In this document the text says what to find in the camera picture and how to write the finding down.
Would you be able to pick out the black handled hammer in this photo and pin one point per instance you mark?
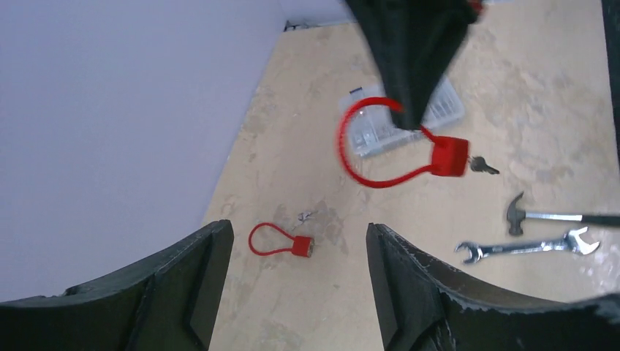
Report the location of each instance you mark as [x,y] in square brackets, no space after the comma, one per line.
[516,215]

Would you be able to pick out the clear plastic screw box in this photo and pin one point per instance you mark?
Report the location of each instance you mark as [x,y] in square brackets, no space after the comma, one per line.
[371,132]

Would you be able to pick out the small red cable padlock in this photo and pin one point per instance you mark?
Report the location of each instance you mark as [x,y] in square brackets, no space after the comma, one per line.
[302,246]

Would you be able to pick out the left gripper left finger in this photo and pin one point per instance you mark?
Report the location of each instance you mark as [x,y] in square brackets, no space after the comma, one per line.
[166,301]

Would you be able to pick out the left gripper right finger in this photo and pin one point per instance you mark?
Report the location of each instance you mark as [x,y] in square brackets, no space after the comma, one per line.
[424,303]

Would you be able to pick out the silver wrench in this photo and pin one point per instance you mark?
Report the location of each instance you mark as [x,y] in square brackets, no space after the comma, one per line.
[571,242]

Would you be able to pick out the spare silver key bunch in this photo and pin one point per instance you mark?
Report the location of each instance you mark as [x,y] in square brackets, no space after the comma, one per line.
[304,217]

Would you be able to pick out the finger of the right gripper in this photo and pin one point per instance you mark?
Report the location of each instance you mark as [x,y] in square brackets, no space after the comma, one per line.
[412,43]

